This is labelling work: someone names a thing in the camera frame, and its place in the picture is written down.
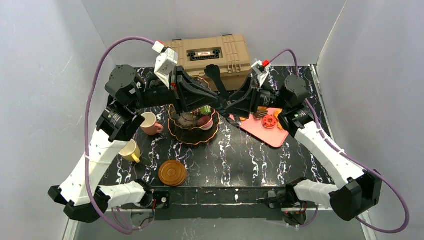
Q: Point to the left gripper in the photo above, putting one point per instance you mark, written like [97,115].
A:
[179,91]

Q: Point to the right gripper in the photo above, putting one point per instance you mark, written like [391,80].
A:
[251,98]

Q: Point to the chocolate layered cake slice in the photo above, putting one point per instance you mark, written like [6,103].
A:
[260,114]

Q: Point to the green layered cake slice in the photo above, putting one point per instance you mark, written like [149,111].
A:
[205,110]

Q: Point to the red strawberry tart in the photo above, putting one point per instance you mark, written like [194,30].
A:
[269,121]

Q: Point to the black three tier cake stand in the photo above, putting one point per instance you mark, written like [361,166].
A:
[186,127]

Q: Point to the pink serving tray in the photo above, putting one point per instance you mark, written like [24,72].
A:
[274,137]

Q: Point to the metal tongs black handle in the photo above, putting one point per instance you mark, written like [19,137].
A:
[212,71]

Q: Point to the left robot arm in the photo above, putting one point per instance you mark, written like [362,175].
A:
[81,194]

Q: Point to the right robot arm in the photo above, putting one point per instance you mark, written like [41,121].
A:
[355,189]

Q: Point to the pink mug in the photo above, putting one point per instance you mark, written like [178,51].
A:
[150,124]

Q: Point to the tan plastic toolbox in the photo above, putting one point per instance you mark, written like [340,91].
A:
[229,52]

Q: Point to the yellow mug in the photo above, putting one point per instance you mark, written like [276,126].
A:
[131,152]

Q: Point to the stack of wooden coasters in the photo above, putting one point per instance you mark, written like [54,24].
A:
[172,173]

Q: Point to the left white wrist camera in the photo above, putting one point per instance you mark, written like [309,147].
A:
[165,63]

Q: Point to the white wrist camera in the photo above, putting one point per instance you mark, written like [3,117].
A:
[165,63]
[262,70]

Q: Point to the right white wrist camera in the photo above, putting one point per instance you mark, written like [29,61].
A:
[262,70]

